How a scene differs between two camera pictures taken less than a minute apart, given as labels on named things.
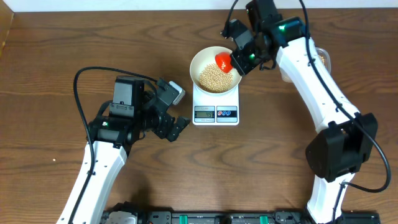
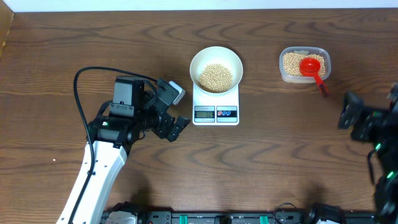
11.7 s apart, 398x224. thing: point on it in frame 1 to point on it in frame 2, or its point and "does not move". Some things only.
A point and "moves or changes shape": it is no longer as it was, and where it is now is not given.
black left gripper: x=161 y=129 does not move
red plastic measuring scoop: x=224 y=61 moves or changes shape
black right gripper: x=237 y=58 to x=350 y=112
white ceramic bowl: x=206 y=56 does not move
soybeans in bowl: x=212 y=79 does not move
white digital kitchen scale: x=219 y=110 does not move
